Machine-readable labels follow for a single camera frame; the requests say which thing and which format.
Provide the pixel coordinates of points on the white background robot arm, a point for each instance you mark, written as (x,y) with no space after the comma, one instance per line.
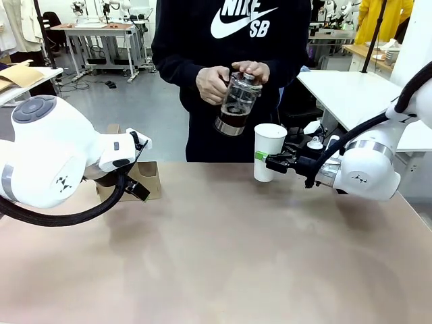
(114,5)
(77,6)

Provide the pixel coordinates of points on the brown cardboard sheets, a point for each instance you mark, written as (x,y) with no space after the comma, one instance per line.
(20,74)

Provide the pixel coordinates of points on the wooden table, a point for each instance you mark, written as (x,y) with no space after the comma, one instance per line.
(361,52)

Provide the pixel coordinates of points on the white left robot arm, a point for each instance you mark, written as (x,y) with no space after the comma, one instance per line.
(50,152)

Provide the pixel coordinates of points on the white side table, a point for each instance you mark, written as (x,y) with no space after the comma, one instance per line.
(44,77)

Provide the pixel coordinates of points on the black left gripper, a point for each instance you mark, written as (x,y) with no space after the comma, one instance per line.
(101,177)

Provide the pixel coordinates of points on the glass french press with coffee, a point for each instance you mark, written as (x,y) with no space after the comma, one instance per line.
(236,101)

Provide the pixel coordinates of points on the black stand pole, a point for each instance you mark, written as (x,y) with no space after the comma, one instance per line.
(47,44)
(371,50)

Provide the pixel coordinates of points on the white paper cup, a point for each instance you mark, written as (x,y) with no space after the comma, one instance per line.
(266,141)

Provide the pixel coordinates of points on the person's right hand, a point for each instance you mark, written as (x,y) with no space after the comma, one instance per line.
(209,84)

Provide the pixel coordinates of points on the large white table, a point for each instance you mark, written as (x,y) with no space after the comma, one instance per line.
(337,87)

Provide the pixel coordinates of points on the person in yellow coat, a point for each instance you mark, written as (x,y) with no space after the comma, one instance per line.
(371,20)

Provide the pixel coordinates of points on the person in black hoodie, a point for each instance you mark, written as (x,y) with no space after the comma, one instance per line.
(202,135)

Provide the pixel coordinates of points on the brown cardboard cup carrier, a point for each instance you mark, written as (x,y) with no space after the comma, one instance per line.
(148,182)

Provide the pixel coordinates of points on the black chair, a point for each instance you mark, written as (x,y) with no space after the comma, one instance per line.
(52,23)

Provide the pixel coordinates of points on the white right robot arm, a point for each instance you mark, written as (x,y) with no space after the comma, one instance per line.
(368,168)

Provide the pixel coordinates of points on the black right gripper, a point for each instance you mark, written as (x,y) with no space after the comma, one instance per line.
(305,167)

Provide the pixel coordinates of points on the person's left hand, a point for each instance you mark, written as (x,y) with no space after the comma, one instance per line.
(254,69)

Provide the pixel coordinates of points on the grey metal workbench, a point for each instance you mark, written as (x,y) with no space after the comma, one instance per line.
(101,30)

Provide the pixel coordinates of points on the stack of white bowls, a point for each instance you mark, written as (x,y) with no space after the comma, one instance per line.
(392,54)

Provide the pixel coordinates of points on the small cardboard box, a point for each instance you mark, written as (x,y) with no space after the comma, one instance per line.
(114,129)

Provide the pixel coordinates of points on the hanging white coat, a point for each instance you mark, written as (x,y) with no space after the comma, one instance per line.
(17,23)

